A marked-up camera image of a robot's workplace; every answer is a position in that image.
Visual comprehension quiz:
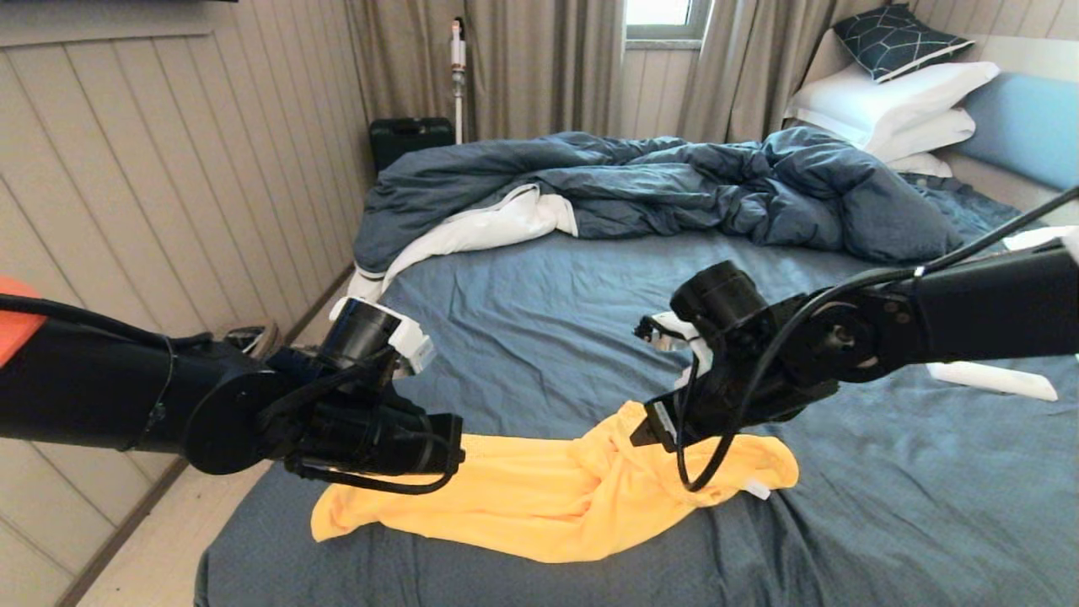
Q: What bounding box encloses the narrow beige curtain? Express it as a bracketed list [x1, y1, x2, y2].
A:
[674, 0, 890, 146]

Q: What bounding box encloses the dark green hard case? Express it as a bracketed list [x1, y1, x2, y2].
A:
[369, 118, 456, 176]

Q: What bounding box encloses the wide beige curtain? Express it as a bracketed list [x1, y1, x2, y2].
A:
[344, 0, 625, 144]

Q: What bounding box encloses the beige headboard frame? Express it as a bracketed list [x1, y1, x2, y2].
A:
[797, 32, 1079, 227]

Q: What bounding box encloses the flat white pillow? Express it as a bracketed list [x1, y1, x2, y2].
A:
[860, 108, 976, 164]

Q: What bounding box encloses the small white pillow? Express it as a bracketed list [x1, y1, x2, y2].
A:
[883, 152, 953, 179]

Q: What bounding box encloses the large white pillow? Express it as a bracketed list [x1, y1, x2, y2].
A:
[784, 61, 1001, 153]

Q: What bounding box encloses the white duvet lining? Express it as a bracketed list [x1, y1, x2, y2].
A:
[346, 184, 579, 304]

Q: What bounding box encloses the dark blue bed sheet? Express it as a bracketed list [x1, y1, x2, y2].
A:
[196, 173, 1079, 607]

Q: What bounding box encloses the crumpled dark blue duvet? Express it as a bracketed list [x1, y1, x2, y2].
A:
[352, 126, 964, 276]

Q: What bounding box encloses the long white remote control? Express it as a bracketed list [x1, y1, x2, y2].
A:
[927, 361, 1059, 402]

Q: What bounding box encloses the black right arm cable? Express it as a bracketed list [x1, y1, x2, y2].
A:
[674, 185, 1079, 494]

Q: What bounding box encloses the white stick vacuum cleaner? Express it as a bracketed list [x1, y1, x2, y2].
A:
[449, 19, 469, 146]

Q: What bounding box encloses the light blue headboard pad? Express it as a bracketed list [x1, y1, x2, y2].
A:
[955, 73, 1079, 191]

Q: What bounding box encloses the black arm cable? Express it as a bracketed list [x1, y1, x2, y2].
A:
[0, 295, 460, 497]
[674, 185, 1079, 494]

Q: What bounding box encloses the brown metal trash bin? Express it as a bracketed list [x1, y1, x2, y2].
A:
[223, 323, 281, 362]

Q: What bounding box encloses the window with grey frame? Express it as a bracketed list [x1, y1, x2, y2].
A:
[622, 0, 713, 45]

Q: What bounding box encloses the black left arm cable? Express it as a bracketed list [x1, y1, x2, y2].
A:
[0, 295, 460, 497]

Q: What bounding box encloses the yellow t-shirt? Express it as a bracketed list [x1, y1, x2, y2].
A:
[310, 400, 800, 564]

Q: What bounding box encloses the dark geometric pattern cushion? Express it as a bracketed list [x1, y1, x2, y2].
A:
[830, 4, 974, 84]

